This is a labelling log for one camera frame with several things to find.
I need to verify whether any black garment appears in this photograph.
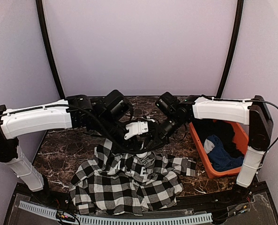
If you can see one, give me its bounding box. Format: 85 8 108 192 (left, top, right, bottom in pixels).
192 119 243 158

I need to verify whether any black front rail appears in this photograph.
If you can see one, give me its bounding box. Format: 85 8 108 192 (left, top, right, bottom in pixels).
15 181 269 216

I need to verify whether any orange plastic basket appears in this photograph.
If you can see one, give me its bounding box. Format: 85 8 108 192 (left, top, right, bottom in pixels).
189 120 248 179

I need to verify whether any left black frame post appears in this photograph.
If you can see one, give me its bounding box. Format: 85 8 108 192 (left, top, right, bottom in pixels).
36 0 65 99

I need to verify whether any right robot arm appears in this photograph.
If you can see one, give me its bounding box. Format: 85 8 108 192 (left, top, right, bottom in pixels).
146 92 274 203

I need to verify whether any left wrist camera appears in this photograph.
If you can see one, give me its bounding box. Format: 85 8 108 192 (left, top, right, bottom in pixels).
124 121 149 140

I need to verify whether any white slotted cable duct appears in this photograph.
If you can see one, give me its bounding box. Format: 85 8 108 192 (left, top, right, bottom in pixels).
18 200 213 225

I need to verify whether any right black frame post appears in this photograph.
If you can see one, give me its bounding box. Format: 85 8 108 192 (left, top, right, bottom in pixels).
216 0 244 98

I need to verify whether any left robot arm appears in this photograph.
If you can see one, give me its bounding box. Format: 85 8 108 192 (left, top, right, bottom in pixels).
0 90 149 204

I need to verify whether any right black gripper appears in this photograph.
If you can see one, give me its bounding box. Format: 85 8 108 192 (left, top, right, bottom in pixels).
141 112 187 151

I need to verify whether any blue garment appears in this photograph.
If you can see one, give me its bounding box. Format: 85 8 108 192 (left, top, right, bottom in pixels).
203 135 244 172

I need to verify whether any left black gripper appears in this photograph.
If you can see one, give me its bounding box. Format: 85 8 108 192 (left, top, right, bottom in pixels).
95 115 140 156

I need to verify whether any black frame post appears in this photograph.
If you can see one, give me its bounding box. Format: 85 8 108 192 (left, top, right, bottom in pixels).
216 0 244 98
36 0 65 99

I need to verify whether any black white plaid shirt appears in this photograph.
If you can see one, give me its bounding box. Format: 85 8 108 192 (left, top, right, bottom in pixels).
69 139 196 216

